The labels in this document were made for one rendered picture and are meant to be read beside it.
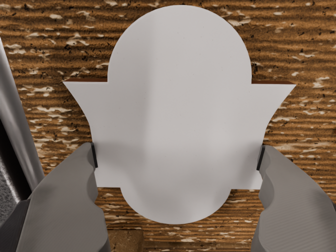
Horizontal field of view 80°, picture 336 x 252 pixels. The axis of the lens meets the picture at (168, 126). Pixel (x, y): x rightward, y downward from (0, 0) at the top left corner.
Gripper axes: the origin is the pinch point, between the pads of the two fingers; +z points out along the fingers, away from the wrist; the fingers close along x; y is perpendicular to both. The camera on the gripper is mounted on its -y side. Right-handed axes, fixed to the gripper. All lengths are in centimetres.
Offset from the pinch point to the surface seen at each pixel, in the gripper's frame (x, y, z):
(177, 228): 0.3, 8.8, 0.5
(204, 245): 2.9, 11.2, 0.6
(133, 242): -3.2, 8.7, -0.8
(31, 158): -11.3, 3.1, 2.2
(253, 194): 5.9, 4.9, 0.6
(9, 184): -14.5, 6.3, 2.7
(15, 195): -14.4, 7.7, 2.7
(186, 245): 1.2, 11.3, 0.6
